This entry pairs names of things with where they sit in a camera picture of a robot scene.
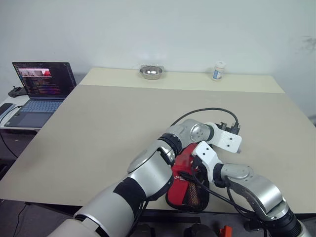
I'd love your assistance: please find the white plastic bottle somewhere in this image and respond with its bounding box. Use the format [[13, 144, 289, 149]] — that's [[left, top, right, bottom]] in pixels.
[[211, 61, 227, 81]]

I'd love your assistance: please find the thin black floor cable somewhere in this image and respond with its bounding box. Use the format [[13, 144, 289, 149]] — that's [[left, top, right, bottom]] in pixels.
[[12, 204, 29, 237]]

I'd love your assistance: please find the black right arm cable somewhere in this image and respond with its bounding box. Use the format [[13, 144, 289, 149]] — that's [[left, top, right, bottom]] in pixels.
[[179, 170, 255, 217]]

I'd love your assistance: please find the dark rounded shape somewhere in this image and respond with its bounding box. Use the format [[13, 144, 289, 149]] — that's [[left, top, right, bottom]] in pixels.
[[184, 223, 216, 237]]

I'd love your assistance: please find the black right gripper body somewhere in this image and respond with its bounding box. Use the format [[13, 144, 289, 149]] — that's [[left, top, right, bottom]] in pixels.
[[190, 154, 209, 185]]

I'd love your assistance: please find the stainless steel bowl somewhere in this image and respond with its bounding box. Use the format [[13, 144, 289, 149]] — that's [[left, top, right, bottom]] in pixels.
[[138, 63, 166, 81]]

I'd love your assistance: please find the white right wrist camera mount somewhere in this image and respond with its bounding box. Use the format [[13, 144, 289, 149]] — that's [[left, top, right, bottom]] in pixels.
[[194, 141, 223, 182]]

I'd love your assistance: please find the black handheld controller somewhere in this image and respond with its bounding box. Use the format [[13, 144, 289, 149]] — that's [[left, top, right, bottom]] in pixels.
[[7, 85, 27, 98]]

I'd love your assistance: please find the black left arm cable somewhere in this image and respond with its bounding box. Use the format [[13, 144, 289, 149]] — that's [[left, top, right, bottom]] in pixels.
[[171, 107, 240, 129]]

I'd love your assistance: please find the black smartphone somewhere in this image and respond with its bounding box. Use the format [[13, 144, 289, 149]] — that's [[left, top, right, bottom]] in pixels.
[[0, 103, 16, 117]]

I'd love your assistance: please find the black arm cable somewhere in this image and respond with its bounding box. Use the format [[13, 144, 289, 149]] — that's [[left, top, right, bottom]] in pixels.
[[179, 170, 255, 217], [171, 107, 240, 129]]

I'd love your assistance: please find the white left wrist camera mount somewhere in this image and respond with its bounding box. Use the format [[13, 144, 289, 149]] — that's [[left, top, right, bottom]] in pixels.
[[206, 122, 242, 154]]

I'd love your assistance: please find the open blue-grey laptop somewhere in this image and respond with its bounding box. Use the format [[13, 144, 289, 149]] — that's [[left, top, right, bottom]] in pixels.
[[3, 61, 77, 128]]

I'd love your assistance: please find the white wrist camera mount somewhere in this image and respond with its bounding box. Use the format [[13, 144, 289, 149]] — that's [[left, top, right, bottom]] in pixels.
[[194, 141, 223, 182], [206, 122, 242, 154]]

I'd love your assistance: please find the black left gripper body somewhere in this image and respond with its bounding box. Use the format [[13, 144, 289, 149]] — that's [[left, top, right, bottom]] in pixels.
[[217, 121, 242, 136]]

